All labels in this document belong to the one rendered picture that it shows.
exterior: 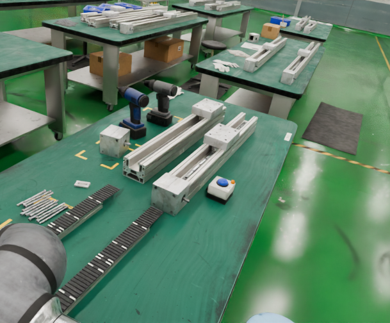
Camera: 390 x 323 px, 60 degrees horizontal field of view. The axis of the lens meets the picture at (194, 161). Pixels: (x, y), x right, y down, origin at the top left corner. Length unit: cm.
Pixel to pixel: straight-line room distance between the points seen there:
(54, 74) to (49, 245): 242
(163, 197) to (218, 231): 22
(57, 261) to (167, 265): 48
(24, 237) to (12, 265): 6
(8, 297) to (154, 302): 48
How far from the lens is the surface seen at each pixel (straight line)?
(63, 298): 92
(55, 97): 301
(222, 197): 126
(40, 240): 60
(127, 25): 373
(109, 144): 145
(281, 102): 289
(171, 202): 115
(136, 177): 134
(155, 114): 177
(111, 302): 94
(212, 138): 146
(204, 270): 103
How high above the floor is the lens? 155
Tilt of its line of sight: 31 degrees down
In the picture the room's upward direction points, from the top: 10 degrees clockwise
